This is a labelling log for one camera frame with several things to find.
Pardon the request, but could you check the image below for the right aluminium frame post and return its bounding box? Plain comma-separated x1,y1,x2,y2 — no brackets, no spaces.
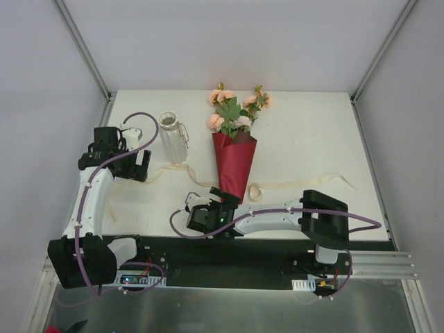
350,0,420,105

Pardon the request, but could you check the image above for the right white cable duct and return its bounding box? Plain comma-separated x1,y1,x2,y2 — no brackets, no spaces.
291,278,316,292

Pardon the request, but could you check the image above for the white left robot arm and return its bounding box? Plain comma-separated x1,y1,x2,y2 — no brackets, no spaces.
47,125,151,289

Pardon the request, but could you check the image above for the tall pink rose stem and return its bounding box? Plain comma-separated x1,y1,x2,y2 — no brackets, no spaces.
206,82,242,138

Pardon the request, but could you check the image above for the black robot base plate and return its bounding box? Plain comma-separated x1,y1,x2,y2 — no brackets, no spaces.
137,236,351,290

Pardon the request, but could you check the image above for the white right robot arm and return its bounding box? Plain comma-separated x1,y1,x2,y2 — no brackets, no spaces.
185,187,349,274

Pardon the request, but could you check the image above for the aluminium front rail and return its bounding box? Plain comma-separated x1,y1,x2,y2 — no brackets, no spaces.
351,251,419,280

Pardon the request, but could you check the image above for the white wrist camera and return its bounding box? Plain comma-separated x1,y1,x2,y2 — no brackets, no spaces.
120,123,142,151
185,191,211,209

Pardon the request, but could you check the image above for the aluminium frame post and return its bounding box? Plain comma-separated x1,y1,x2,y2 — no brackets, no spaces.
52,0,112,101
350,0,420,105

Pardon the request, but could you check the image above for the white cable duct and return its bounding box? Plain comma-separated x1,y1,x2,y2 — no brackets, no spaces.
114,273,167,288
291,278,316,292

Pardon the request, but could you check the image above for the cream printed ribbon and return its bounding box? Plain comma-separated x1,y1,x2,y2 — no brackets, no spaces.
103,164,360,235

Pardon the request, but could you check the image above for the left aluminium frame post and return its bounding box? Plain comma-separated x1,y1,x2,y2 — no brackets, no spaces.
52,0,112,101

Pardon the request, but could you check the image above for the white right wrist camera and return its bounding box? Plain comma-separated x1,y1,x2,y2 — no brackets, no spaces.
185,191,211,209

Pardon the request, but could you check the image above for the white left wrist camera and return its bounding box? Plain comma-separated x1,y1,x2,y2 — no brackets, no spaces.
120,123,142,151

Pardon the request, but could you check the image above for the dark red wrapping paper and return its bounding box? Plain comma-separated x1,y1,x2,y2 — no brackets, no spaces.
212,131,257,203

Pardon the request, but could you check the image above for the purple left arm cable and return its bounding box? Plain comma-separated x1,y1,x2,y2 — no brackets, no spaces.
74,111,161,298

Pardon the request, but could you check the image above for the left white cable duct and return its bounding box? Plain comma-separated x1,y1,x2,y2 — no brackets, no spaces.
114,273,167,288

